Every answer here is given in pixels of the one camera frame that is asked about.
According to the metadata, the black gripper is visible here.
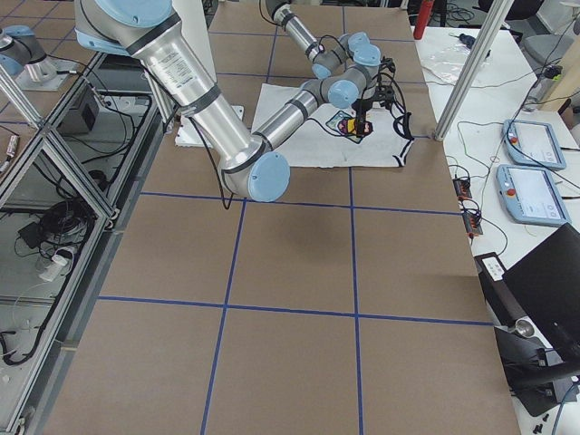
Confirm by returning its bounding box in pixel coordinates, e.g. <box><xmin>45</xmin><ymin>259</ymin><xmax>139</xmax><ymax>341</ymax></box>
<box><xmin>353</xmin><ymin>90</ymin><xmax>375</xmax><ymax>138</ymax></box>

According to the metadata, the grey cartoon print t-shirt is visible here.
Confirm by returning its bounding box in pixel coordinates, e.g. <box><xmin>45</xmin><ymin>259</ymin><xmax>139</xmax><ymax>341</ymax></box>
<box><xmin>252</xmin><ymin>80</ymin><xmax>414</xmax><ymax>168</ymax></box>

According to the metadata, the neighbouring robot arm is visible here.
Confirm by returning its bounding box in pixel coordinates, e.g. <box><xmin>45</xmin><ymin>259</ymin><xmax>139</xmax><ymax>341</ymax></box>
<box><xmin>1</xmin><ymin>24</ymin><xmax>66</xmax><ymax>92</ymax></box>

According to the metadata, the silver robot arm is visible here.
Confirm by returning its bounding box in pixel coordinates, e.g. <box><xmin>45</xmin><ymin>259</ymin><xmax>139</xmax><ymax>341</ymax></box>
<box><xmin>74</xmin><ymin>1</ymin><xmax>381</xmax><ymax>202</ymax></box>
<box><xmin>259</xmin><ymin>1</ymin><xmax>382</xmax><ymax>79</ymax></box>

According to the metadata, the clear plastic sheet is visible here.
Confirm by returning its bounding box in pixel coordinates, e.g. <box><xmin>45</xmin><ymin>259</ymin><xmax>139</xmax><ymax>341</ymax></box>
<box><xmin>420</xmin><ymin>43</ymin><xmax>470</xmax><ymax>84</ymax></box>

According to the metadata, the orange electronics board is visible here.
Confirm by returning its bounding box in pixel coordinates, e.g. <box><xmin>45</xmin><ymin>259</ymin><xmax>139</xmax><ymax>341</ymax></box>
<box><xmin>452</xmin><ymin>178</ymin><xmax>472</xmax><ymax>200</ymax></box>
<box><xmin>462</xmin><ymin>210</ymin><xmax>483</xmax><ymax>239</ymax></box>

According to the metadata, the red cylinder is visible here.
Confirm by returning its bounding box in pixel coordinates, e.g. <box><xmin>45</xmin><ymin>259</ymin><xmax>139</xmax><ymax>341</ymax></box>
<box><xmin>413</xmin><ymin>0</ymin><xmax>435</xmax><ymax>40</ymax></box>

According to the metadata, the far blue teach pendant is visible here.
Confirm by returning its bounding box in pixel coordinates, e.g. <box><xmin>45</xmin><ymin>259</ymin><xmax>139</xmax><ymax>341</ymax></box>
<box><xmin>502</xmin><ymin>120</ymin><xmax>566</xmax><ymax>170</ymax></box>

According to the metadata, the blue teach pendant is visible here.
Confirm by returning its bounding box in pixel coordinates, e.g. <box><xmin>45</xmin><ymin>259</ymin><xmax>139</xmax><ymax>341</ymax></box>
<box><xmin>496</xmin><ymin>164</ymin><xmax>572</xmax><ymax>227</ymax></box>
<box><xmin>502</xmin><ymin>120</ymin><xmax>566</xmax><ymax>170</ymax></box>

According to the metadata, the near blue teach pendant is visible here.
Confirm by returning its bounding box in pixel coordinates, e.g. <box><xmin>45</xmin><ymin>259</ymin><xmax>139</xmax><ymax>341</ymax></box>
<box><xmin>496</xmin><ymin>164</ymin><xmax>572</xmax><ymax>227</ymax></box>

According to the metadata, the black laptop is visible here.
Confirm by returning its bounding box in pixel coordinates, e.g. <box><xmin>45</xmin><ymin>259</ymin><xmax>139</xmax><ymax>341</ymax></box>
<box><xmin>475</xmin><ymin>224</ymin><xmax>579</xmax><ymax>391</ymax></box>

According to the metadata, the aluminium frame post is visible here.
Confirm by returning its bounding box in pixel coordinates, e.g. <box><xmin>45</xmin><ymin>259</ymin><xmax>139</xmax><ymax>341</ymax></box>
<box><xmin>433</xmin><ymin>0</ymin><xmax>514</xmax><ymax>141</ymax></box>

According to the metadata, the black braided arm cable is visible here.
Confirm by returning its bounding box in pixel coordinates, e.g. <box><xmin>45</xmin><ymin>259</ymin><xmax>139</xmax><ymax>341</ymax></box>
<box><xmin>171</xmin><ymin>108</ymin><xmax>237</xmax><ymax>210</ymax></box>

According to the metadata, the aluminium frame cage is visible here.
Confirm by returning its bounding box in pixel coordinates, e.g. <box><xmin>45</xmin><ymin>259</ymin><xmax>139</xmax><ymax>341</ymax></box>
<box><xmin>1</xmin><ymin>54</ymin><xmax>163</xmax><ymax>434</ymax></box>

